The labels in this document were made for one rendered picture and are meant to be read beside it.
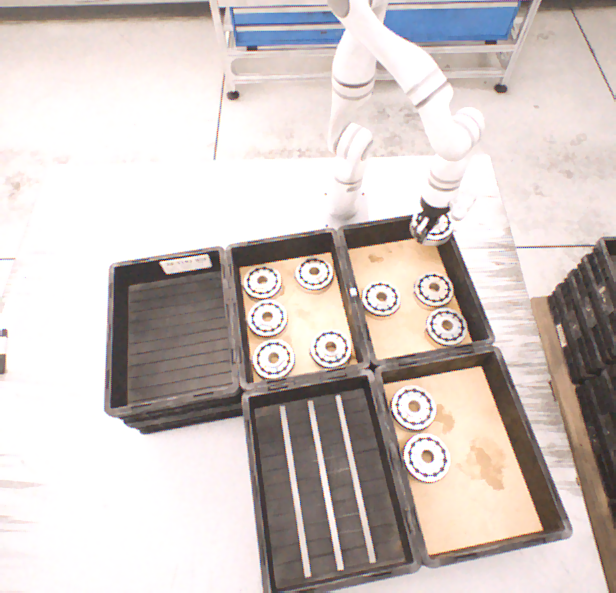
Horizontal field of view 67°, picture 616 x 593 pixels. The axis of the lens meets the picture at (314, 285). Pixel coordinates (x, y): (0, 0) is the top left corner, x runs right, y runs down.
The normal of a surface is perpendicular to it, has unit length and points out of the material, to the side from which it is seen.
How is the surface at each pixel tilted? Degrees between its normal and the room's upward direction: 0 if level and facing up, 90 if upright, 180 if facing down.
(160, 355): 0
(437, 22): 90
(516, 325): 0
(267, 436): 0
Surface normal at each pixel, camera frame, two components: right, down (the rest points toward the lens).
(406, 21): 0.02, 0.88
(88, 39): -0.02, -0.48
